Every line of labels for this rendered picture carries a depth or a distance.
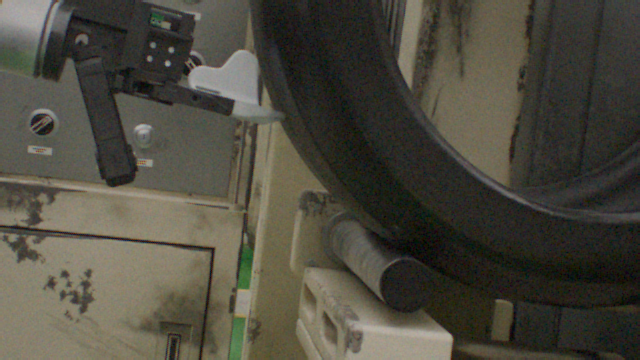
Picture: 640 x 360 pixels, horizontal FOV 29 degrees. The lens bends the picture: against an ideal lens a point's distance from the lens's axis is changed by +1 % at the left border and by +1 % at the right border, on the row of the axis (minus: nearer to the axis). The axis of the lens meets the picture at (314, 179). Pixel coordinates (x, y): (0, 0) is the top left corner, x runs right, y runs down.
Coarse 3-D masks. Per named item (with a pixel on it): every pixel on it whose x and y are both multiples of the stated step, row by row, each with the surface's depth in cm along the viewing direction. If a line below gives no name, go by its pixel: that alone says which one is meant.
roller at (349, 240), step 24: (336, 240) 129; (360, 240) 119; (384, 240) 116; (360, 264) 112; (384, 264) 103; (408, 264) 101; (384, 288) 101; (408, 288) 101; (432, 288) 102; (408, 312) 102
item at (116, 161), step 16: (80, 64) 106; (96, 64) 106; (80, 80) 106; (96, 80) 106; (96, 96) 106; (112, 96) 107; (96, 112) 106; (112, 112) 107; (96, 128) 107; (112, 128) 107; (96, 144) 107; (112, 144) 107; (128, 144) 109; (96, 160) 108; (112, 160) 107; (128, 160) 107; (112, 176) 107; (128, 176) 107
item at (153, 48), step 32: (64, 0) 106; (96, 0) 106; (128, 0) 106; (64, 32) 104; (96, 32) 107; (128, 32) 105; (160, 32) 105; (192, 32) 107; (64, 64) 110; (128, 64) 105; (160, 64) 107
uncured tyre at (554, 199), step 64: (256, 0) 111; (320, 0) 99; (320, 64) 100; (384, 64) 99; (320, 128) 102; (384, 128) 100; (384, 192) 102; (448, 192) 101; (512, 192) 101; (576, 192) 130; (448, 256) 104; (512, 256) 102; (576, 256) 102
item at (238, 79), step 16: (240, 64) 108; (256, 64) 108; (192, 80) 107; (208, 80) 107; (224, 80) 107; (240, 80) 108; (256, 80) 108; (224, 96) 107; (240, 96) 108; (256, 96) 108; (240, 112) 107; (256, 112) 108; (272, 112) 109
